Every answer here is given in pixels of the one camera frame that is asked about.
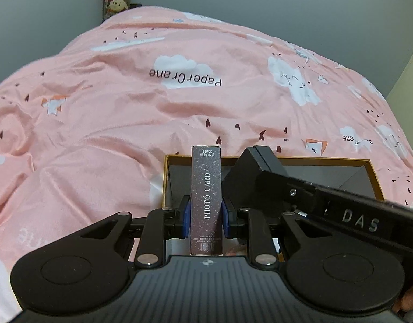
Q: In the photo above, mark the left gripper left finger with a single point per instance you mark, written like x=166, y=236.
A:
x=184, y=217

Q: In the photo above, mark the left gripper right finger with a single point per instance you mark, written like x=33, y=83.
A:
x=228, y=216

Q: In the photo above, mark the dark photo card box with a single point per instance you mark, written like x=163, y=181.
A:
x=206, y=231

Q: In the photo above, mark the person's right hand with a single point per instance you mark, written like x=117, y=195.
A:
x=404, y=303

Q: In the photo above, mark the orange cardboard storage box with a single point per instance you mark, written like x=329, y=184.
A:
x=177, y=184

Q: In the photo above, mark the pink printed bed sheet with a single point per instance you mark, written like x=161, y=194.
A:
x=84, y=134

